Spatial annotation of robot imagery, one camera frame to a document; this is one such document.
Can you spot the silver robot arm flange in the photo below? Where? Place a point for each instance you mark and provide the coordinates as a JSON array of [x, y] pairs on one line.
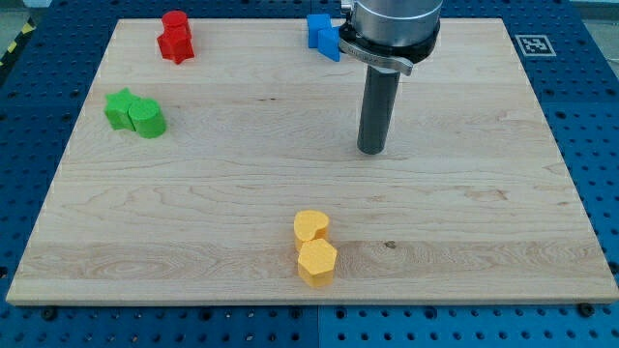
[[392, 35]]

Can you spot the yellow heart block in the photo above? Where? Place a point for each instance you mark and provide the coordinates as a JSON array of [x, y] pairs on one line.
[[309, 225]]

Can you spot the yellow hexagon block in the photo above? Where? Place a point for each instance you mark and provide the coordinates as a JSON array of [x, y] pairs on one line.
[[316, 263]]

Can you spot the grey cylindrical pointer rod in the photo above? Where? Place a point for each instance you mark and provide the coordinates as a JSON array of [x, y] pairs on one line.
[[380, 92]]

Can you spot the blue angular block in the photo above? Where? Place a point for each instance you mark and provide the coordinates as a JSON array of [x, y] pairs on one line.
[[328, 43]]

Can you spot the blue cube block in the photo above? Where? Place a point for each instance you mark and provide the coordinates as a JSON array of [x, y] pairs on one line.
[[316, 23]]

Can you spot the light wooden board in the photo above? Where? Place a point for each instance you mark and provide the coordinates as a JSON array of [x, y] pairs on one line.
[[470, 203]]

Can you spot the green cylinder block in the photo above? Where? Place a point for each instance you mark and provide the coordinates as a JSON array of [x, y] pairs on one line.
[[147, 118]]

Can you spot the red star block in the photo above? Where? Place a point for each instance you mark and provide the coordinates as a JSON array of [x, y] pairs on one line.
[[176, 45]]

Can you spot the red cylinder block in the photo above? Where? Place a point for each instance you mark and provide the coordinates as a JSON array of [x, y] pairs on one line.
[[176, 22]]

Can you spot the green star block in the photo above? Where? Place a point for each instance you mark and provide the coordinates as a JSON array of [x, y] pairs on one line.
[[117, 109]]

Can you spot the white fiducial marker tag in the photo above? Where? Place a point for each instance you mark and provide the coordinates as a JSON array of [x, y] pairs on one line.
[[534, 45]]

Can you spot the black bolt left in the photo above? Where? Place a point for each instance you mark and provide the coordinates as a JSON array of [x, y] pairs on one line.
[[49, 313]]

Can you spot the black bolt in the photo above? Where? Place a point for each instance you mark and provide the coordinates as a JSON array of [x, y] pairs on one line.
[[585, 310], [49, 313]]

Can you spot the black bolt right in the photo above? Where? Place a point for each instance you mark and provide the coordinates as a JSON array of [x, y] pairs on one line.
[[585, 310]]

